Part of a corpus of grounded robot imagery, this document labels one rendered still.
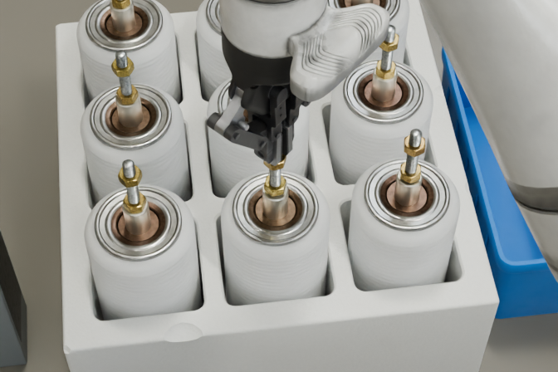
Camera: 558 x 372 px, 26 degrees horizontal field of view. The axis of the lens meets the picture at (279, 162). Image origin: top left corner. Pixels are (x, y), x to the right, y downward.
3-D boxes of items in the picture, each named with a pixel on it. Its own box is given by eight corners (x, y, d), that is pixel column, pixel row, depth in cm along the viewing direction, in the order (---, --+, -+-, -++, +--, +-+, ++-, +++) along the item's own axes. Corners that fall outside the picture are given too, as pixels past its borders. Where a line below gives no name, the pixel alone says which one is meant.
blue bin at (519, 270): (585, 316, 128) (611, 256, 118) (483, 327, 127) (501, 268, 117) (519, 97, 145) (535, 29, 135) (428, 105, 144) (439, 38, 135)
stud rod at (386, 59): (389, 87, 112) (394, 32, 106) (378, 86, 112) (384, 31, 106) (389, 80, 112) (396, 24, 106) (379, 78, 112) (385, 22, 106)
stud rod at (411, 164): (410, 178, 105) (418, 125, 99) (416, 187, 105) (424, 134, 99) (400, 183, 105) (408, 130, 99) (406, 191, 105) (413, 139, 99)
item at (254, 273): (330, 349, 118) (336, 252, 103) (231, 358, 117) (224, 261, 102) (318, 265, 123) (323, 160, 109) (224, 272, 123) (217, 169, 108)
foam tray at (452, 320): (474, 389, 123) (501, 301, 108) (89, 435, 120) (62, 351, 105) (403, 94, 145) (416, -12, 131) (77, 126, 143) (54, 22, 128)
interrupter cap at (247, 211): (323, 244, 104) (323, 239, 103) (235, 252, 103) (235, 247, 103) (313, 173, 108) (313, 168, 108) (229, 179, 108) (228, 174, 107)
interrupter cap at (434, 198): (451, 235, 104) (452, 231, 104) (363, 232, 104) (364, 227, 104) (447, 164, 109) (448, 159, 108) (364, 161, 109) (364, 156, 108)
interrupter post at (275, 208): (290, 221, 105) (291, 200, 102) (262, 223, 105) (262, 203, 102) (287, 198, 107) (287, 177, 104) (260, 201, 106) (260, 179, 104)
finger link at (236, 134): (210, 110, 89) (247, 114, 94) (198, 131, 89) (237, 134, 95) (237, 129, 88) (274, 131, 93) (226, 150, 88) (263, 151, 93)
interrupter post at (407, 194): (420, 209, 106) (423, 188, 103) (393, 208, 106) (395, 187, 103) (419, 187, 107) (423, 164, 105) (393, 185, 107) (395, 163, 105)
